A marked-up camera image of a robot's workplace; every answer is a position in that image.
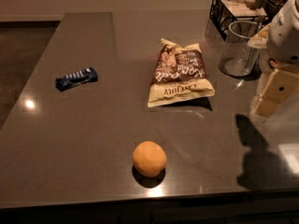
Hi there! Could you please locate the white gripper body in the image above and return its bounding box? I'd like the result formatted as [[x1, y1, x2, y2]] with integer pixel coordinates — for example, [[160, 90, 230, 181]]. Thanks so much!
[[251, 59, 299, 117]]

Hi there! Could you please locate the brown chip bag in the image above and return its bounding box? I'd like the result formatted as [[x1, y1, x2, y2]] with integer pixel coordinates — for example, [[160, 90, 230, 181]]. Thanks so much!
[[148, 38, 215, 107]]

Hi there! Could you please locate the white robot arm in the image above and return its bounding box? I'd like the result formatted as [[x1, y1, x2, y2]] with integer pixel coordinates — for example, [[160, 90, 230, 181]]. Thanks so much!
[[248, 0, 299, 117]]

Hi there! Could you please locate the blue rxbar blueberry bar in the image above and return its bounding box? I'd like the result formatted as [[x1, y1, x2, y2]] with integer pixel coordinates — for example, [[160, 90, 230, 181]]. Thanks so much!
[[55, 67, 98, 91]]

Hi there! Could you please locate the clear glass cup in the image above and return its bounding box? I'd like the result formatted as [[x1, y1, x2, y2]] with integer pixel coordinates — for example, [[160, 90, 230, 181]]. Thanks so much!
[[219, 21, 262, 77]]

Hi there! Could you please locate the orange fruit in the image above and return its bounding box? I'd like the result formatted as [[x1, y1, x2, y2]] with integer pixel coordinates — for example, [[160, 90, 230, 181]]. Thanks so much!
[[133, 141, 167, 177]]

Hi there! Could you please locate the black wire basket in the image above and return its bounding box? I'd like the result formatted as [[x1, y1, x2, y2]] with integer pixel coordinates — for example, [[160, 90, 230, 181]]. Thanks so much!
[[209, 0, 268, 40]]

